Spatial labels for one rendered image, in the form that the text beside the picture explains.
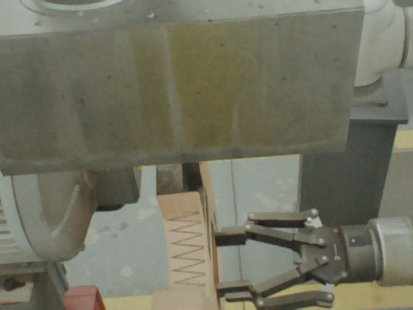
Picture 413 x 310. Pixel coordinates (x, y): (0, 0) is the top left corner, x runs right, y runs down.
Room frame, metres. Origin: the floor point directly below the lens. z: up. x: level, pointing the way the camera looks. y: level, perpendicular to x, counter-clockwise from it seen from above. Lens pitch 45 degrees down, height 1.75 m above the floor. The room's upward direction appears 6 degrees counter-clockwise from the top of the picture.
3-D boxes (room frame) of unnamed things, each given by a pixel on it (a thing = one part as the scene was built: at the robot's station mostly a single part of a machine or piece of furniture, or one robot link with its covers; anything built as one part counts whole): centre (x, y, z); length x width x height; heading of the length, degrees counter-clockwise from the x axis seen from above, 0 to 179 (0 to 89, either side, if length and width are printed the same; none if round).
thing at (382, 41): (1.23, -0.43, 0.87); 0.18 x 0.16 x 0.22; 80
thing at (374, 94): (1.24, -0.40, 0.73); 0.22 x 0.18 x 0.06; 80
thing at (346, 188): (1.23, -0.42, 0.35); 0.28 x 0.28 x 0.70; 80
